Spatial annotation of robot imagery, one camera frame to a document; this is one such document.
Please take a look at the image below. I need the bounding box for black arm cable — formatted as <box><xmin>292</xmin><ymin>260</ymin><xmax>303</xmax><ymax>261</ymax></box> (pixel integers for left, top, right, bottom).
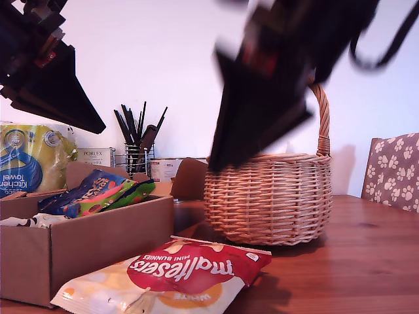
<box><xmin>349</xmin><ymin>0</ymin><xmax>419</xmax><ymax>71</ymax></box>

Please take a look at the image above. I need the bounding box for blue green mini eggs bag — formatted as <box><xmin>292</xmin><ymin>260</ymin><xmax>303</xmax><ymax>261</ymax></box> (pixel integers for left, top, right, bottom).
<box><xmin>37</xmin><ymin>169</ymin><xmax>156</xmax><ymax>219</ymax></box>

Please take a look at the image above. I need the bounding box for white label tin can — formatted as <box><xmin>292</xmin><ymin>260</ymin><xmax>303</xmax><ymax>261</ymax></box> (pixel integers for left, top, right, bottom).
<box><xmin>149</xmin><ymin>158</ymin><xmax>184</xmax><ymax>183</ymax></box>

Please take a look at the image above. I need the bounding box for yellow blue kitchen towel pack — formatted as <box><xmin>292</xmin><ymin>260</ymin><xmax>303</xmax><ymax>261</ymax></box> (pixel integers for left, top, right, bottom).
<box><xmin>0</xmin><ymin>123</ymin><xmax>79</xmax><ymax>199</ymax></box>

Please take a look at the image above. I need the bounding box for chair with paw print cushion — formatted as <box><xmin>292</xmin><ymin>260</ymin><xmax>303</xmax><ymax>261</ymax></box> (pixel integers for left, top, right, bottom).
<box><xmin>361</xmin><ymin>132</ymin><xmax>419</xmax><ymax>213</ymax></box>

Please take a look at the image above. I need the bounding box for chrome wire utensil holder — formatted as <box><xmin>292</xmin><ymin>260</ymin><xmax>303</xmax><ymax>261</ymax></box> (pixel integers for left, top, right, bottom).
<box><xmin>115</xmin><ymin>146</ymin><xmax>155</xmax><ymax>179</ymax></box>

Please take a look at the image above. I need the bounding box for brown cardboard box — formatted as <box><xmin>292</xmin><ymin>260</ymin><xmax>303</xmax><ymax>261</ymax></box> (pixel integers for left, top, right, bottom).
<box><xmin>0</xmin><ymin>157</ymin><xmax>209</xmax><ymax>308</ymax></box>

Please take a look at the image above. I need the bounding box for black chopstick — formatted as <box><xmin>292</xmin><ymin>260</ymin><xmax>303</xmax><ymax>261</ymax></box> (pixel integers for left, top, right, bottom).
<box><xmin>113</xmin><ymin>110</ymin><xmax>132</xmax><ymax>148</ymax></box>
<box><xmin>153</xmin><ymin>107</ymin><xmax>169</xmax><ymax>135</ymax></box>
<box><xmin>138</xmin><ymin>101</ymin><xmax>147</xmax><ymax>143</ymax></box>
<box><xmin>120</xmin><ymin>104</ymin><xmax>137</xmax><ymax>147</ymax></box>

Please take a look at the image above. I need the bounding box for brown handled utensil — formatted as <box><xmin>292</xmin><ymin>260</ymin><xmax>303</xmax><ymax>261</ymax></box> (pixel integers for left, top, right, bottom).
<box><xmin>136</xmin><ymin>125</ymin><xmax>158</xmax><ymax>174</ymax></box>

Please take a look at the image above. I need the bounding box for red white Maltesers bunnies bag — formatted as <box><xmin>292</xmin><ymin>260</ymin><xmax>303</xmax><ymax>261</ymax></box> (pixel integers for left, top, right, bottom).
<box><xmin>50</xmin><ymin>235</ymin><xmax>273</xmax><ymax>314</ymax></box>

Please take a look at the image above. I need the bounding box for white bunny chocolate bag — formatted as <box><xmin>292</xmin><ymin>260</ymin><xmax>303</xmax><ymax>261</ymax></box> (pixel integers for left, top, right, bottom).
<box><xmin>0</xmin><ymin>212</ymin><xmax>71</xmax><ymax>229</ymax></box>

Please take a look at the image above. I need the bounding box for white Porlex box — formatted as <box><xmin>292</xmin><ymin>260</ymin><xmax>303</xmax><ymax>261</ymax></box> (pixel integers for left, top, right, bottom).
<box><xmin>77</xmin><ymin>147</ymin><xmax>117</xmax><ymax>168</ymax></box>

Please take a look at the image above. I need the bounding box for woven wicker basket with handle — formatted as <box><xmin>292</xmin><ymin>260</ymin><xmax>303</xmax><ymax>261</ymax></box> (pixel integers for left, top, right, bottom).
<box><xmin>203</xmin><ymin>83</ymin><xmax>334</xmax><ymax>247</ymax></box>

